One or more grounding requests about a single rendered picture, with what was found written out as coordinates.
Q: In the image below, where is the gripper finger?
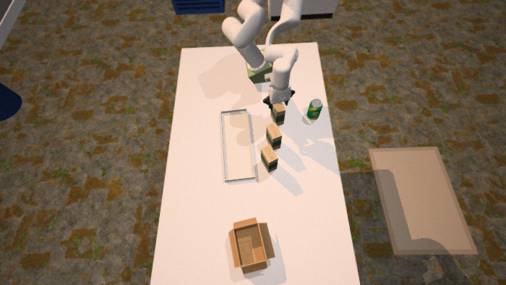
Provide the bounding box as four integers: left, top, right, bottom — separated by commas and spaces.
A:
262, 96, 273, 110
284, 90, 296, 106

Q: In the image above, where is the green soda can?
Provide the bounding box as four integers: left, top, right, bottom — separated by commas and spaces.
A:
307, 98, 323, 120

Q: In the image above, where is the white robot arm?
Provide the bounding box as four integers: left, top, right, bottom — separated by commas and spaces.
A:
222, 0, 304, 91

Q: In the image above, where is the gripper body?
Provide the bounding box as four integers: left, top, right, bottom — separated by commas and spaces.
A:
268, 83, 291, 104

